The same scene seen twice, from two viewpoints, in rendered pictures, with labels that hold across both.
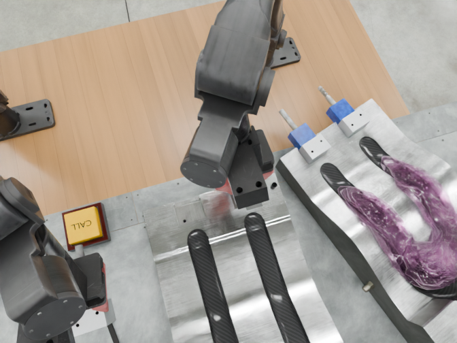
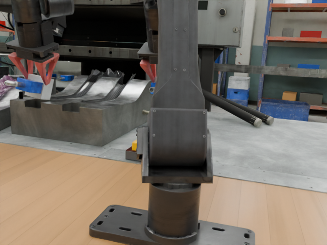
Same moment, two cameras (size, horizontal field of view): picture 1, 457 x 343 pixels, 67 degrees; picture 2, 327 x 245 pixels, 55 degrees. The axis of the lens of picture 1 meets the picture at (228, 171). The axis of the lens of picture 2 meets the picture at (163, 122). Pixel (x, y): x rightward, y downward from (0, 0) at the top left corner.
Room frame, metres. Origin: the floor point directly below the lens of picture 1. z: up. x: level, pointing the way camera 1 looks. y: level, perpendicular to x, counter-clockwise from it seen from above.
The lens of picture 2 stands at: (0.54, 0.73, 1.02)
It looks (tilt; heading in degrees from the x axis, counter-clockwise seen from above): 12 degrees down; 222
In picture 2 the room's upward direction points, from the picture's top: 3 degrees clockwise
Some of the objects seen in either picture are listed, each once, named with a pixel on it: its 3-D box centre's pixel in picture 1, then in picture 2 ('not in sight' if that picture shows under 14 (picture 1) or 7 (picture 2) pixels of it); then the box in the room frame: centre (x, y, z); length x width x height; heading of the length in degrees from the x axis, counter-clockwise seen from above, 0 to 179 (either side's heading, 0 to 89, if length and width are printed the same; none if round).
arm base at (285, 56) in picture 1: (261, 49); not in sight; (0.53, -0.03, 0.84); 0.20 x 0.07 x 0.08; 117
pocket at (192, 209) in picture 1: (190, 211); (76, 112); (0.12, 0.06, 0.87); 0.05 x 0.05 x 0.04; 26
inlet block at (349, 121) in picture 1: (337, 109); not in sight; (0.40, -0.22, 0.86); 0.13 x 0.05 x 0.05; 43
